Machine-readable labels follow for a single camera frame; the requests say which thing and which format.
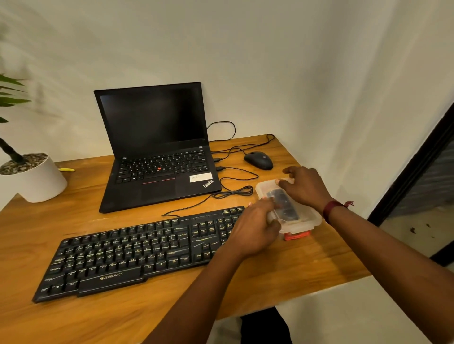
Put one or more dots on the person's right hand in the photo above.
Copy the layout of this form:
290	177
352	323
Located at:
305	184

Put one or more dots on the person's left hand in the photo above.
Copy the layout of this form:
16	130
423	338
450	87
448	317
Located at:
252	234

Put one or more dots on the black cleaning brush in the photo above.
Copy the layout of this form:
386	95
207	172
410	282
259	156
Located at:
289	211

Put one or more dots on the clear plastic container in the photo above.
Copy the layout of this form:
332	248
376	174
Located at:
308	223

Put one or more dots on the black keyboard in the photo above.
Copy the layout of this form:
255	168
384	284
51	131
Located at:
124	251

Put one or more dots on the person's right forearm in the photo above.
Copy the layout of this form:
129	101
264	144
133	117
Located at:
390	262

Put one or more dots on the person's left forearm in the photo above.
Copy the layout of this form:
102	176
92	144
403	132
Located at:
198	301

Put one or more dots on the person's black trousers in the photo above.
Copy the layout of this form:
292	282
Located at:
266	327

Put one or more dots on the red wrist band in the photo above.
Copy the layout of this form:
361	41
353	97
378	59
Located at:
330	209

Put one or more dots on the black computer mouse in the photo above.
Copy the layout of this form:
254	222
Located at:
259	160

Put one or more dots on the black laptop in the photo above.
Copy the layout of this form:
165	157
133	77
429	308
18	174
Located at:
152	117

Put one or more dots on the white plant pot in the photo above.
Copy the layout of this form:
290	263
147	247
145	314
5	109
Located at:
35	184

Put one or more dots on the black door frame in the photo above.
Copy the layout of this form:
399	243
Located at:
408	177

